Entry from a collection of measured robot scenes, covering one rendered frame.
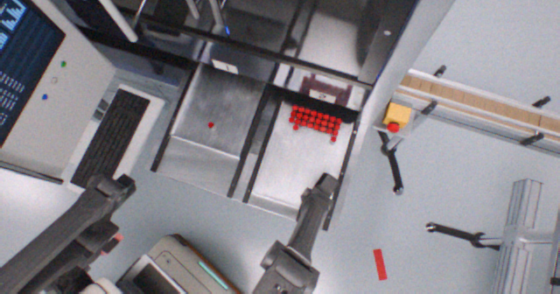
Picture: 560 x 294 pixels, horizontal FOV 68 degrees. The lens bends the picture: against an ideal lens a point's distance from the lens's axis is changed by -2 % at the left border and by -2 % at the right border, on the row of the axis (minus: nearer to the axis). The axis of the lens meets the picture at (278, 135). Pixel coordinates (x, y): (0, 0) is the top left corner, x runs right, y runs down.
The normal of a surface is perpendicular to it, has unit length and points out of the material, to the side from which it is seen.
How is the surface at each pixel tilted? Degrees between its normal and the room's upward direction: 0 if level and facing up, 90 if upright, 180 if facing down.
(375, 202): 0
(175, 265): 0
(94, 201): 41
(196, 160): 0
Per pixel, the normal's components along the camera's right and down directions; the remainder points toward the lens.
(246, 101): -0.03, -0.25
